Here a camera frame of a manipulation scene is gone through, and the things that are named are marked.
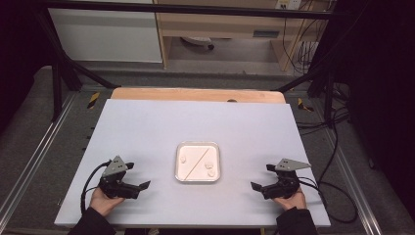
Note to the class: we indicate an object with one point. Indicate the office chair base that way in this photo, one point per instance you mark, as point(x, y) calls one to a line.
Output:
point(197, 40)

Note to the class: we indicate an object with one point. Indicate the thin wooden skewer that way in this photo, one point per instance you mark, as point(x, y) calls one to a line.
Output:
point(196, 164)

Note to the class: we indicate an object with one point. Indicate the white cabinet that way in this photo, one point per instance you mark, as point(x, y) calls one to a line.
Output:
point(104, 39)

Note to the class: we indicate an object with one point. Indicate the yellow black tape strip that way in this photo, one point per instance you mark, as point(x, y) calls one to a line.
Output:
point(93, 100)
point(304, 105)

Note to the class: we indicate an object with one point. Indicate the light wooden desk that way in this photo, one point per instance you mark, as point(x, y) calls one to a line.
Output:
point(221, 24)

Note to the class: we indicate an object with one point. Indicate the white square tray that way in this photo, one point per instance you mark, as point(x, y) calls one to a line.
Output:
point(195, 153)

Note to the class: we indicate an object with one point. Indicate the dark curtain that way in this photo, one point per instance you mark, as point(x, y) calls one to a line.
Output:
point(381, 98)
point(19, 49)

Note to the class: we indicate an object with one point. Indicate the person's left hand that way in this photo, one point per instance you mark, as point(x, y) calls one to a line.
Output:
point(103, 204)

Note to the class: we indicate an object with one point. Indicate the person's right hand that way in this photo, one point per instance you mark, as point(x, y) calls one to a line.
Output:
point(292, 202)

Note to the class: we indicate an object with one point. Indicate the wooden table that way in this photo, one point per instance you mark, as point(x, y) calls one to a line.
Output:
point(195, 95)

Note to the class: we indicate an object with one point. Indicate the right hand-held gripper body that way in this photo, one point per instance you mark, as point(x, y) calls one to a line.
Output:
point(283, 186)

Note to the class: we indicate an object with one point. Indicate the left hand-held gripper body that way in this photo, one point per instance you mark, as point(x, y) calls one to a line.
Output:
point(114, 187)

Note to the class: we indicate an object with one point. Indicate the white wall outlet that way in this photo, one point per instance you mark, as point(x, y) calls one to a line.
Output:
point(288, 4)

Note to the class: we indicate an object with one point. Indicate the black metal frame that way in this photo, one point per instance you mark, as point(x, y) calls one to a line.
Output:
point(195, 9)

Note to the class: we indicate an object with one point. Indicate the aluminium rail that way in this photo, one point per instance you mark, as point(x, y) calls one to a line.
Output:
point(352, 186)
point(36, 153)

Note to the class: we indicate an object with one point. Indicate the small pale food piece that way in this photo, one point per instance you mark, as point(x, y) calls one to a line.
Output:
point(208, 165)
point(183, 159)
point(211, 173)

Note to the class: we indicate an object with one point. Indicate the white table cover board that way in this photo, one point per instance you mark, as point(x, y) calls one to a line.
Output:
point(195, 124)

